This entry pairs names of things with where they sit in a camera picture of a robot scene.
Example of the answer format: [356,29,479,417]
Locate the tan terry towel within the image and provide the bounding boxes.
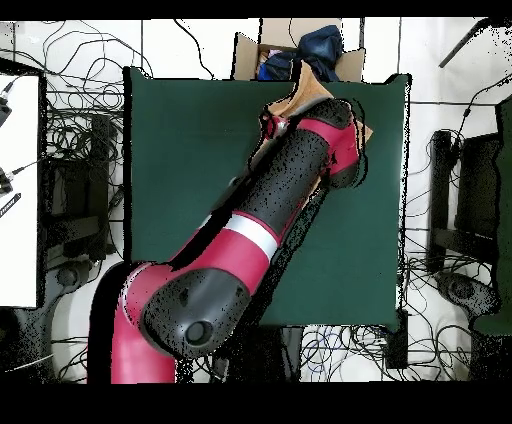
[247,59,375,209]

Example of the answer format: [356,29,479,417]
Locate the black flat strip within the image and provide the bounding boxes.
[0,192,22,219]

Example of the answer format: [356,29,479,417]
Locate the cardboard box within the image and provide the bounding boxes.
[231,17,366,83]

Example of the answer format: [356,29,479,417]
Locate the dark blue clothes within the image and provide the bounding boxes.
[257,24,345,83]

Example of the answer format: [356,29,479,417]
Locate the dark green table cloth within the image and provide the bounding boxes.
[123,65,411,327]

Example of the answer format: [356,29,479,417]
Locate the black rod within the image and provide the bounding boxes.
[438,17,491,69]

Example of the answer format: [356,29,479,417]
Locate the green covered table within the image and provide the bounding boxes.
[471,95,512,337]

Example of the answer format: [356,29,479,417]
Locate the black rectangular block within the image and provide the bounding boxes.
[385,308,410,370]

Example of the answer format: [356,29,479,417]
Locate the dark chair base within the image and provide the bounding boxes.
[435,271,499,317]

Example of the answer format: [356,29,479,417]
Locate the grey chair base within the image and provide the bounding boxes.
[43,257,97,313]

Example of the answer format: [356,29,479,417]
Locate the white desk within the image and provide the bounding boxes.
[0,73,41,309]

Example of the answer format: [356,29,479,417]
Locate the single black cable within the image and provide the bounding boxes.
[173,18,217,79]

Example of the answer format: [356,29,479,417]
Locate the black metal frame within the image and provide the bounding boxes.
[425,129,501,273]
[39,113,117,261]

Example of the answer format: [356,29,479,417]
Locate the blue cable bundle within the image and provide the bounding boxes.
[299,323,386,379]

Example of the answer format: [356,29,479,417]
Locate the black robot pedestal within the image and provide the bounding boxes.
[215,324,305,383]

